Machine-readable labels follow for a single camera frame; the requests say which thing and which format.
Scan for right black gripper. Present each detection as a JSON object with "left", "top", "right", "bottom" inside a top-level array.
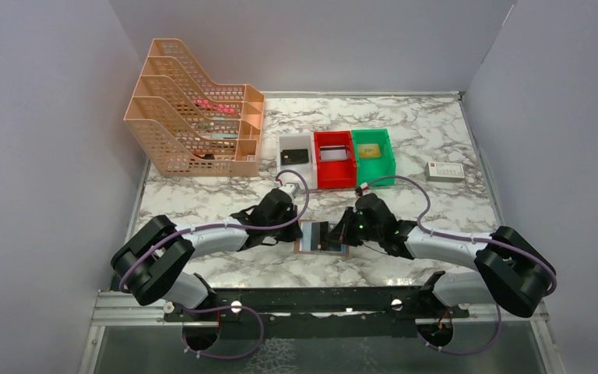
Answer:
[{"left": 326, "top": 206, "right": 382, "bottom": 246}]

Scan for light blue credit card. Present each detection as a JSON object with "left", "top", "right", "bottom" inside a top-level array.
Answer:
[{"left": 298, "top": 221, "right": 328, "bottom": 252}]

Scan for black credit card from holder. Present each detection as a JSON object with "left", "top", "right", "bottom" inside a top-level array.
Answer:
[{"left": 280, "top": 148, "right": 311, "bottom": 165}]

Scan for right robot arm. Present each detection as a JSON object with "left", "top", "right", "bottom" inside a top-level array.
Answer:
[{"left": 325, "top": 193, "right": 556, "bottom": 318}]

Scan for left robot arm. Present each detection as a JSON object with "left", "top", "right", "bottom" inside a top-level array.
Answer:
[{"left": 111, "top": 188, "right": 307, "bottom": 320}]

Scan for gold card in green bin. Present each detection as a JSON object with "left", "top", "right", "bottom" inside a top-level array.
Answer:
[{"left": 357, "top": 143, "right": 382, "bottom": 159}]

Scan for white card in red bin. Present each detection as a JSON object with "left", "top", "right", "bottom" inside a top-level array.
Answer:
[{"left": 319, "top": 146, "right": 348, "bottom": 162}]

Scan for red plastic bin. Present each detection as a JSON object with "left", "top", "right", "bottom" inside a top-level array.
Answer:
[{"left": 314, "top": 131, "right": 357, "bottom": 189}]

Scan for white plastic bin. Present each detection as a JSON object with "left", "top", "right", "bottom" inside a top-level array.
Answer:
[{"left": 276, "top": 132, "right": 318, "bottom": 190}]

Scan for green plastic bin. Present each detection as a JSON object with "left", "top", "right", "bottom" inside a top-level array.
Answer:
[{"left": 350, "top": 129, "right": 396, "bottom": 185}]

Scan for white box with red label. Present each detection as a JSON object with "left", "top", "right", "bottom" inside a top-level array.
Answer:
[{"left": 425, "top": 161, "right": 466, "bottom": 182}]

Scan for red black stamp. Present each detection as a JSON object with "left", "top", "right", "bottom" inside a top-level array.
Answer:
[{"left": 196, "top": 153, "right": 216, "bottom": 160}]

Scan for peach plastic file organizer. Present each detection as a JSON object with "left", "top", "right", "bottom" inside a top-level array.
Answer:
[{"left": 124, "top": 38, "right": 266, "bottom": 177}]

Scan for pink items in organizer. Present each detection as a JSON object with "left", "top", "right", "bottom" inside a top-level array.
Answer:
[{"left": 194, "top": 99, "right": 237, "bottom": 116}]

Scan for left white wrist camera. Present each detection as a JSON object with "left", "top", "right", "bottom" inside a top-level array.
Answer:
[{"left": 280, "top": 183, "right": 301, "bottom": 198}]

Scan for black mounting rail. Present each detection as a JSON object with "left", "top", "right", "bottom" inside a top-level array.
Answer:
[{"left": 167, "top": 271, "right": 463, "bottom": 340}]

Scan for aluminium frame rail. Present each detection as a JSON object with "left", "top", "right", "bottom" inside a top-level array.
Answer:
[{"left": 90, "top": 286, "right": 551, "bottom": 327}]

